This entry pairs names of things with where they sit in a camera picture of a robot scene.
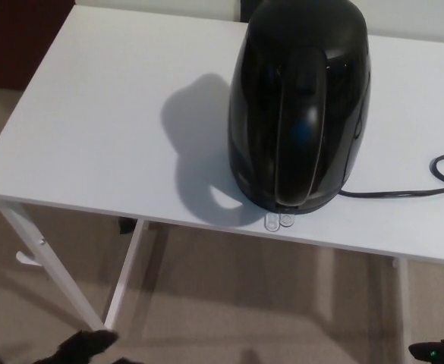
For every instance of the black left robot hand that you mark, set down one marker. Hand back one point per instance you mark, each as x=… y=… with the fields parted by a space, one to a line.
x=81 y=347

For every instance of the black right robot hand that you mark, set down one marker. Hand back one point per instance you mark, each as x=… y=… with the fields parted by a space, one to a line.
x=439 y=354

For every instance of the white hook on table leg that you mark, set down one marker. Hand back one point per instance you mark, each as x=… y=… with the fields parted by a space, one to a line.
x=26 y=258

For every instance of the small black floor object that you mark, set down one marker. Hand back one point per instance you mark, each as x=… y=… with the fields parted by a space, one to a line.
x=126 y=225

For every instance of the black electric kettle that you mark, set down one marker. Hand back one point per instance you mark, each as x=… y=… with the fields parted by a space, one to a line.
x=301 y=106

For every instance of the white table with metal frame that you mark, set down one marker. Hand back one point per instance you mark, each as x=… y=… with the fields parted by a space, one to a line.
x=92 y=113

